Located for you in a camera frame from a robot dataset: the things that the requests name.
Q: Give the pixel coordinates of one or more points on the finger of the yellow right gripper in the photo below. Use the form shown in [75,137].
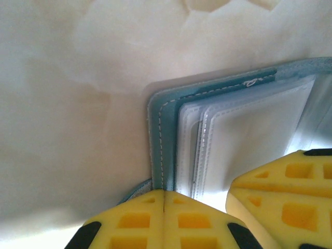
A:
[272,202]
[275,176]

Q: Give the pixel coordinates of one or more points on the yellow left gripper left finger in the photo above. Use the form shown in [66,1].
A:
[135,207]

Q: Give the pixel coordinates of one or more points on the light blue leather card holder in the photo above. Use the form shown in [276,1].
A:
[168,135]

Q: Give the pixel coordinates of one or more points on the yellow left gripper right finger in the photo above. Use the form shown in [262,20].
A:
[197,210]

